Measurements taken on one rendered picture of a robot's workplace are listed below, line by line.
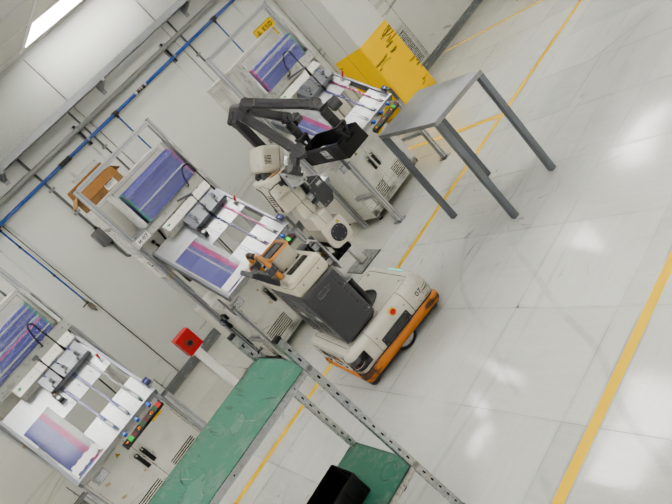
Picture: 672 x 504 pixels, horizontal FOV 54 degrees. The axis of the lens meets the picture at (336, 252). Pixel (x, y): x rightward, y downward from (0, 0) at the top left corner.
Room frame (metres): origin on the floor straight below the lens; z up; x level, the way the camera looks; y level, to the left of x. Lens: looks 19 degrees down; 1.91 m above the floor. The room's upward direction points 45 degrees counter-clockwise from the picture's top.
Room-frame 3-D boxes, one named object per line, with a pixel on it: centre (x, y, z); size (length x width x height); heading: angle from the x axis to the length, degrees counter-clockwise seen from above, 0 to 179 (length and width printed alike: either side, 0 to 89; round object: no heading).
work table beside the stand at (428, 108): (4.01, -1.05, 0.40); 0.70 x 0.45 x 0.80; 15
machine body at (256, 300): (5.08, 0.69, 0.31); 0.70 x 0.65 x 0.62; 115
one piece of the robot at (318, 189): (3.77, -0.14, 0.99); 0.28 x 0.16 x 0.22; 15
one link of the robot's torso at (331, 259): (3.80, -0.01, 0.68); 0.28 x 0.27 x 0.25; 15
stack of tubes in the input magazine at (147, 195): (4.99, 0.58, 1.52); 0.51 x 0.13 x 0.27; 115
